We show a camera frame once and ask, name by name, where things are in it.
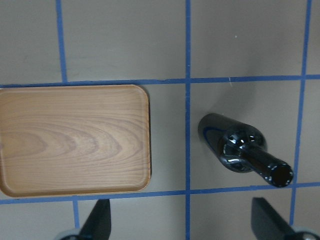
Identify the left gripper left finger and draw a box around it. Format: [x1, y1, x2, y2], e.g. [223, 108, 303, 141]
[77, 199, 111, 240]

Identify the dark wine bottle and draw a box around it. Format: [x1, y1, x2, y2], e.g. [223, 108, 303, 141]
[197, 113, 294, 188]

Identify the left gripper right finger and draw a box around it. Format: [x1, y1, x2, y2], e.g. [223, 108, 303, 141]
[251, 197, 300, 240]

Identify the wooden tray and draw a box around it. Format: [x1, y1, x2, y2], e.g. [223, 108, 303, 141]
[0, 85, 152, 198]

